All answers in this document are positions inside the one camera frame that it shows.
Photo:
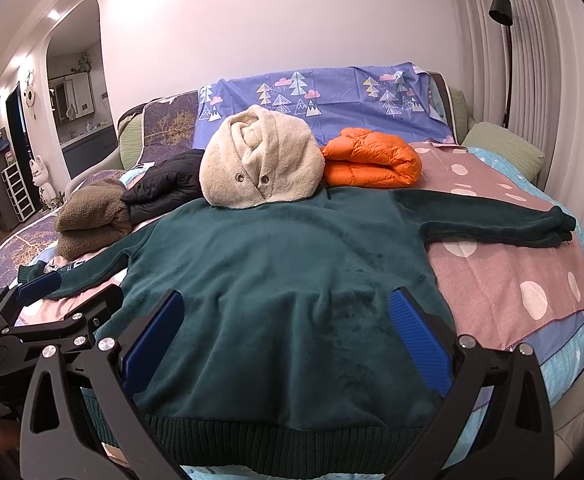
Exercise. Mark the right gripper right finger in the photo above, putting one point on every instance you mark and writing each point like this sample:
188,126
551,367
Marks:
515,437

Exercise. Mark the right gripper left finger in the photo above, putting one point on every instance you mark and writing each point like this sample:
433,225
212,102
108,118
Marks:
57,438

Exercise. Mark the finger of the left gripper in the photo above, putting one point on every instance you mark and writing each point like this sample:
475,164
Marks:
20,296
76,329

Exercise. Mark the dark green fleece sweater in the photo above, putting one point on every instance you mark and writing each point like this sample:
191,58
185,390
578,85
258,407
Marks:
287,361

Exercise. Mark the light blue bed cover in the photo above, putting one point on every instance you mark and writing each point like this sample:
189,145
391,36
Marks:
571,339

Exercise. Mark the brown fleece garment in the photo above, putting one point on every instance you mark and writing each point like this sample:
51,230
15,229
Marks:
93,217

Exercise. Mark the white shelf rack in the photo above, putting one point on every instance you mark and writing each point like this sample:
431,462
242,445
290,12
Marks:
17,192

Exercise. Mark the white lucky cat figurine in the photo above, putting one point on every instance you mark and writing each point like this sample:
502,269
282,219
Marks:
41,179

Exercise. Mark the pink polka-dot bedsheet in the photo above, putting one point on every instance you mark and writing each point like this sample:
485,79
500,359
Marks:
314,276

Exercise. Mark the black puffer jacket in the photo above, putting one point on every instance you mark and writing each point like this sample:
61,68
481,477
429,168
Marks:
165,187

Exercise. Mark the dark purple patterned blanket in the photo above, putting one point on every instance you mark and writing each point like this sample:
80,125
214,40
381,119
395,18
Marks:
150,132

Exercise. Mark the cream fleece jacket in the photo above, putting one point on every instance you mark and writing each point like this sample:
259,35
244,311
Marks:
260,156

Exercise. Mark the green pillow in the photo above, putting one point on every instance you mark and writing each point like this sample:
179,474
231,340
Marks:
524,156

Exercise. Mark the orange puffer jacket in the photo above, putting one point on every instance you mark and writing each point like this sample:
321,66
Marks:
370,159

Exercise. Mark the blue tree-print sheet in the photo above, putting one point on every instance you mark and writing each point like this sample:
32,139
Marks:
397,99

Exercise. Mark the white pleated curtain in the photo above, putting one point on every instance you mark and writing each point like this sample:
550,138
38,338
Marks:
547,107

